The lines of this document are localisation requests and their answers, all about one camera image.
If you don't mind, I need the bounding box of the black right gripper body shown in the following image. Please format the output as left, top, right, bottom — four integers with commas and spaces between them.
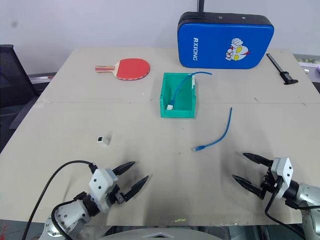
258, 164, 280, 200

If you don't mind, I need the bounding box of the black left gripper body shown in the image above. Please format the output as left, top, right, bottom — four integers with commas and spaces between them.
106, 184, 126, 205

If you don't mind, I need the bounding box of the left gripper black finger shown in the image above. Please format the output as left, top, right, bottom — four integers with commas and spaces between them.
112, 161, 137, 176
123, 175, 150, 203

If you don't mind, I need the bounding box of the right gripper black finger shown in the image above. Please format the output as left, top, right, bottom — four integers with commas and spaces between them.
242, 152, 274, 168
231, 174, 264, 199

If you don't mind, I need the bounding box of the green plastic bin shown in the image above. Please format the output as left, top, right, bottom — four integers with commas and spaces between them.
158, 72, 198, 119

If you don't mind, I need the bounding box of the black vernier caliper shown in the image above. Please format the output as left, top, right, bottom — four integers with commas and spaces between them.
265, 53, 299, 86

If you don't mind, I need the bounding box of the red table tennis paddle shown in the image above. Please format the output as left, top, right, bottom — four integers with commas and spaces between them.
94, 58, 152, 82

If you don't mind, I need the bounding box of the cluttered grey desk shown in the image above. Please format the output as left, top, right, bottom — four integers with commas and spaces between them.
292, 52, 320, 95

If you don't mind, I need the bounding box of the blue RXIONG kick pad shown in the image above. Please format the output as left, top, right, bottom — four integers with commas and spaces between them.
177, 11, 275, 70

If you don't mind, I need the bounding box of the black office chair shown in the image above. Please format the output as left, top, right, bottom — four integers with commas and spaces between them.
0, 44, 57, 130

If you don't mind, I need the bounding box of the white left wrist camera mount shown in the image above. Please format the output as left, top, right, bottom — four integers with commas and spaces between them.
88, 167, 119, 213

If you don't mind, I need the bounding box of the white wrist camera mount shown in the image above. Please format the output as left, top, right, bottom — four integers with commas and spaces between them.
88, 167, 119, 213
270, 156, 294, 200

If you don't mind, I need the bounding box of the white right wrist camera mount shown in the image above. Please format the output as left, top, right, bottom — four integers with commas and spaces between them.
270, 156, 294, 200

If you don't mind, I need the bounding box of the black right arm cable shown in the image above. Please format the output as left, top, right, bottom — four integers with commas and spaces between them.
264, 187, 308, 240

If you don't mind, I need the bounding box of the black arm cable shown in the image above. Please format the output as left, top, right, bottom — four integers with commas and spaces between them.
264, 187, 308, 240
21, 160, 98, 240

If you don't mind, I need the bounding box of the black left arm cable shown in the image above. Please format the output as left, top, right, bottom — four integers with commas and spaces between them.
21, 160, 98, 240

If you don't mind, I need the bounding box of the blue Ethernet cable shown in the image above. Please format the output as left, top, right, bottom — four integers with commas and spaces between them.
191, 107, 234, 153
170, 71, 213, 106

